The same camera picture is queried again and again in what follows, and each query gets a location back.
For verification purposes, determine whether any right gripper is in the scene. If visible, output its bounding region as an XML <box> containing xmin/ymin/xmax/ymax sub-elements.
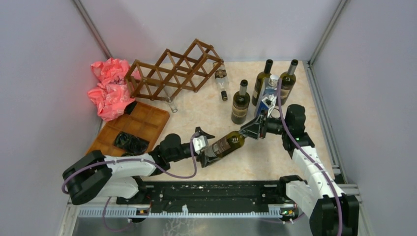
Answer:
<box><xmin>239</xmin><ymin>108</ymin><xmax>291</xmax><ymax>139</ymax></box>

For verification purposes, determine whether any dark green wine bottle front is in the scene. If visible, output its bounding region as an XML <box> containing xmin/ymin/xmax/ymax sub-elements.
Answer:
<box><xmin>211</xmin><ymin>131</ymin><xmax>245</xmax><ymax>163</ymax></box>

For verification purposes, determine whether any dark green wine bottle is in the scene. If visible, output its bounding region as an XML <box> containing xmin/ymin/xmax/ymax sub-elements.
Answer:
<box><xmin>231</xmin><ymin>80</ymin><xmax>251</xmax><ymax>124</ymax></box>
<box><xmin>211</xmin><ymin>131</ymin><xmax>245</xmax><ymax>163</ymax></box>

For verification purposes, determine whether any clear glass bottle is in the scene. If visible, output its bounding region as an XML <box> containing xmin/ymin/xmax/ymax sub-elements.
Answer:
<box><xmin>163</xmin><ymin>87</ymin><xmax>178</xmax><ymax>113</ymax></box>

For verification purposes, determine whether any brown wooden wine rack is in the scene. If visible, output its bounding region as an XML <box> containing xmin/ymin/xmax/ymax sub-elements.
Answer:
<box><xmin>124</xmin><ymin>39</ymin><xmax>224</xmax><ymax>101</ymax></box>

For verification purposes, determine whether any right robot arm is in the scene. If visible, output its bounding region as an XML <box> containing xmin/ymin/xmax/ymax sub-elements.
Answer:
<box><xmin>239</xmin><ymin>104</ymin><xmax>359</xmax><ymax>236</ymax></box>

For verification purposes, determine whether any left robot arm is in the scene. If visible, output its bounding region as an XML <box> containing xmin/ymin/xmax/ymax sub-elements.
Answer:
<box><xmin>61</xmin><ymin>127</ymin><xmax>214</xmax><ymax>205</ymax></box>

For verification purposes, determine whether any dark green wine bottle middle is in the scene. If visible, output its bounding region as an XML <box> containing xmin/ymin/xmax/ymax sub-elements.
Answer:
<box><xmin>231</xmin><ymin>80</ymin><xmax>251</xmax><ymax>124</ymax></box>

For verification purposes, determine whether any blue square glass bottle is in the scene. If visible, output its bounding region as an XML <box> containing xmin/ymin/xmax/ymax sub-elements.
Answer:
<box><xmin>254</xmin><ymin>74</ymin><xmax>279</xmax><ymax>117</ymax></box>

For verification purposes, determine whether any clear labelled liquor bottle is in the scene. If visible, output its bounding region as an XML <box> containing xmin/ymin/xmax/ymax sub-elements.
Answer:
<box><xmin>214</xmin><ymin>64</ymin><xmax>228</xmax><ymax>101</ymax></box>

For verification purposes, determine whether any dark wine bottle back right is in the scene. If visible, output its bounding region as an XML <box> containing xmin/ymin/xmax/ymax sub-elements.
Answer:
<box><xmin>280</xmin><ymin>59</ymin><xmax>298</xmax><ymax>105</ymax></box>

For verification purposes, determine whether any dark wine bottle back left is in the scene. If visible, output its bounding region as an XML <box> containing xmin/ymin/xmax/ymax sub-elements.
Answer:
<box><xmin>251</xmin><ymin>59</ymin><xmax>273</xmax><ymax>106</ymax></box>

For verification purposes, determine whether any wooden compartment tray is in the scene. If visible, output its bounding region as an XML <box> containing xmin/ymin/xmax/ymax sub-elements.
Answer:
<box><xmin>87</xmin><ymin>102</ymin><xmax>170</xmax><ymax>156</ymax></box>

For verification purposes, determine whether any rolled dark belt upper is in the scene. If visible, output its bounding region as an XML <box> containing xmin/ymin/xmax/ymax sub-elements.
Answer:
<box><xmin>113</xmin><ymin>131</ymin><xmax>149</xmax><ymax>155</ymax></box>

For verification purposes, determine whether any pink plastic bag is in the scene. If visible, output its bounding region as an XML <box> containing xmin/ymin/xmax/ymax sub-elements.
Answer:
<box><xmin>87</xmin><ymin>58</ymin><xmax>134</xmax><ymax>122</ymax></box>

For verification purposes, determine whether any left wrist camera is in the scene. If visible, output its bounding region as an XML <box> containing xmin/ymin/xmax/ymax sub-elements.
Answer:
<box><xmin>192</xmin><ymin>135</ymin><xmax>209</xmax><ymax>154</ymax></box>

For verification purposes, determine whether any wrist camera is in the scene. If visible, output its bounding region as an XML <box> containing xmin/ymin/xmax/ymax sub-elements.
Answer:
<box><xmin>259</xmin><ymin>94</ymin><xmax>277</xmax><ymax>118</ymax></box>
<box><xmin>192</xmin><ymin>135</ymin><xmax>209</xmax><ymax>154</ymax></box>

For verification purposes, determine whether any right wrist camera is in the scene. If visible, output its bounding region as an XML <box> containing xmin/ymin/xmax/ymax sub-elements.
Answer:
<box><xmin>259</xmin><ymin>94</ymin><xmax>277</xmax><ymax>118</ymax></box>

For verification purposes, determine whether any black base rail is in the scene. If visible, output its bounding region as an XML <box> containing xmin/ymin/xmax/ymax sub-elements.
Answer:
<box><xmin>70</xmin><ymin>179</ymin><xmax>362</xmax><ymax>219</ymax></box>

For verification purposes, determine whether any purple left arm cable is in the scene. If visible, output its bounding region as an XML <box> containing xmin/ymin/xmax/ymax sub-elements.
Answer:
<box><xmin>61</xmin><ymin>133</ymin><xmax>200</xmax><ymax>233</ymax></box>

